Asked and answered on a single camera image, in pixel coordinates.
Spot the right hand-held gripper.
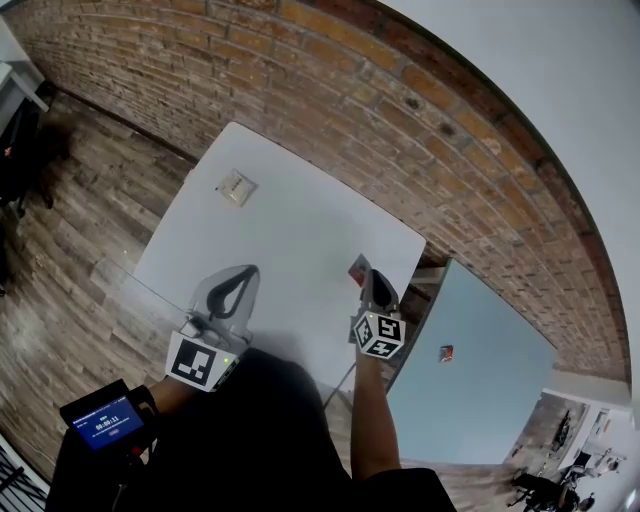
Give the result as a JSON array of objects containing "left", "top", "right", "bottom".
[{"left": 352, "top": 268, "right": 407, "bottom": 361}]

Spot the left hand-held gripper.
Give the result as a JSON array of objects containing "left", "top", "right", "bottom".
[{"left": 164, "top": 264, "right": 261, "bottom": 394}]

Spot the person's left forearm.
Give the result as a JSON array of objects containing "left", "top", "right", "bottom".
[{"left": 147, "top": 374, "right": 202, "bottom": 417}]

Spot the person's right forearm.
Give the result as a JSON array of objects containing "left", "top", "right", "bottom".
[{"left": 349, "top": 349, "right": 402, "bottom": 482}]

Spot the person's black clothing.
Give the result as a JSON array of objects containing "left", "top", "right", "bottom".
[{"left": 44, "top": 347, "right": 457, "bottom": 512}]

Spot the black wrist screen device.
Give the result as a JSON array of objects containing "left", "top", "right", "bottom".
[{"left": 59, "top": 378, "right": 157, "bottom": 454}]

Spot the black office chair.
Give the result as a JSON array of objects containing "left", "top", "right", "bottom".
[{"left": 0, "top": 82, "right": 72, "bottom": 217}]

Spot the black metal railing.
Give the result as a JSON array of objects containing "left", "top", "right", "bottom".
[{"left": 0, "top": 439, "right": 51, "bottom": 512}]

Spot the white desk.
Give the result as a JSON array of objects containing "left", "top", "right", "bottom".
[{"left": 0, "top": 19, "right": 51, "bottom": 114}]

